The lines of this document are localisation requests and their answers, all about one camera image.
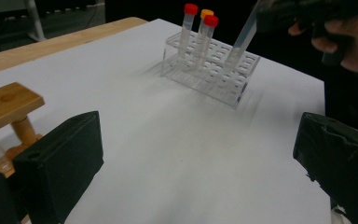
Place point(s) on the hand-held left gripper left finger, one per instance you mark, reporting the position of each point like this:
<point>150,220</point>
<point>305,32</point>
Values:
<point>62,161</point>

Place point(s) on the grey metal stand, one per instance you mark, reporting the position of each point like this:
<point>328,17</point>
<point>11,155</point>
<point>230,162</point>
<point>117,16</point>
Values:
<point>34,25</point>

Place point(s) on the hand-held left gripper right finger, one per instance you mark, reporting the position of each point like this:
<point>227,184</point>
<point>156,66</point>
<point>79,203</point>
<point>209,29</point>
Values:
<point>341,161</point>

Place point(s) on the clear acrylic test tube rack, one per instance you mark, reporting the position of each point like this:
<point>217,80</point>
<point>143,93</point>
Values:
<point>217,84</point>

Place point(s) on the red-capped test tube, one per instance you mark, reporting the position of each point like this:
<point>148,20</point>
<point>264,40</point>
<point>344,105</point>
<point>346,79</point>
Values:
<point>188,28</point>
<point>210,21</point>

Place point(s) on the wooden test tube rack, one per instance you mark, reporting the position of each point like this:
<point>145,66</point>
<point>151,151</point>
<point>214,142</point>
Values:
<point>9,102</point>

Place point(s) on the white table sheet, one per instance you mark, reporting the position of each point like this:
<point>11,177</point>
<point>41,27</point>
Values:
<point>174,149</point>

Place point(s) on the orange-capped test tube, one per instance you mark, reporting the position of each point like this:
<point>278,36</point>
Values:
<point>206,13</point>

